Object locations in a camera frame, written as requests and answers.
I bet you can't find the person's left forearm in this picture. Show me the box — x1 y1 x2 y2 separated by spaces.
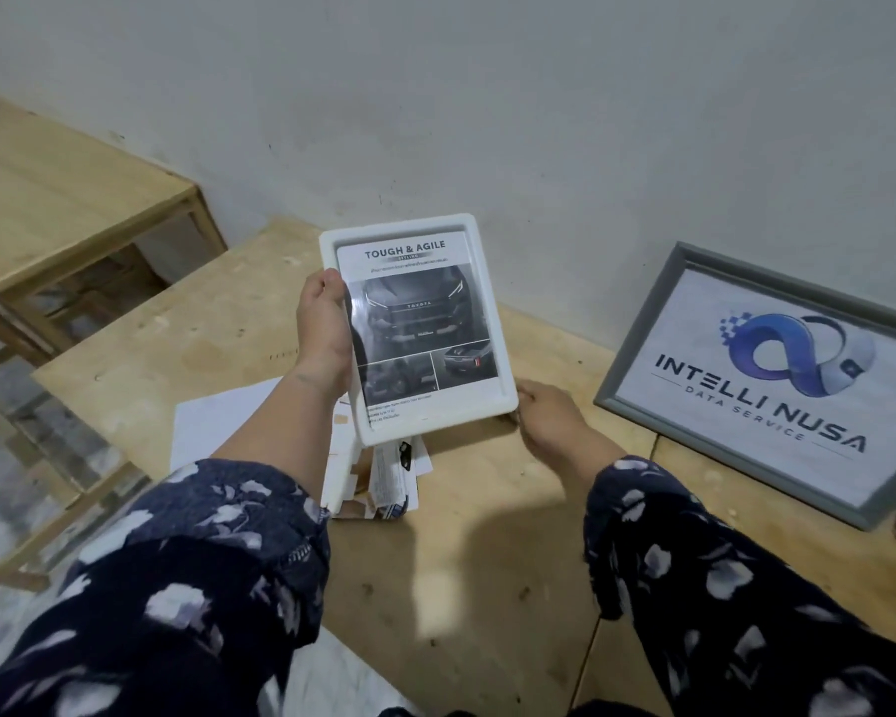
0 364 344 717

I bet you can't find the person's right hand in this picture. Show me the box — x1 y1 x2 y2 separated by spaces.
513 378 606 471

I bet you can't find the person's left hand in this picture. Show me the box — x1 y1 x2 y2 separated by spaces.
295 268 356 400

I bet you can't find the white picture frame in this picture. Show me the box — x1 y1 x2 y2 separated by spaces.
319 212 521 449

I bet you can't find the wooden table leg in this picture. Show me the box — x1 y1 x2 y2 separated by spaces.
0 458 150 595

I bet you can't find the light wooden table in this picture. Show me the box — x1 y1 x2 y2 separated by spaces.
0 85 229 366

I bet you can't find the person's right forearm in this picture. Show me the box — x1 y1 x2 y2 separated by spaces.
566 432 896 717

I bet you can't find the white logo print paper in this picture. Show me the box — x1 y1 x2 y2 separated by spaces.
615 268 896 509

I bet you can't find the grey framed Intelli Nusa sign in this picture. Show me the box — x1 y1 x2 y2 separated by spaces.
593 242 896 533

